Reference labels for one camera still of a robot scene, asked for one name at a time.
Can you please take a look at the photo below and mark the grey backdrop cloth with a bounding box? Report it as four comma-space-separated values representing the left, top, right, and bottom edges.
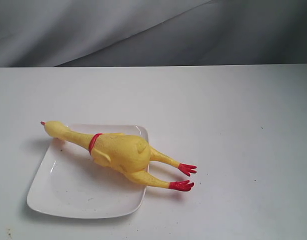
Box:
0, 0, 307, 67

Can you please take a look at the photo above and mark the white square plate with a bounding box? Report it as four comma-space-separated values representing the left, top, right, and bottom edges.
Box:
26, 138, 146, 219

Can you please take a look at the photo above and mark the yellow rubber chicken toy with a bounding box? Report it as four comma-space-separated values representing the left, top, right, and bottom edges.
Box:
40, 121, 197, 192

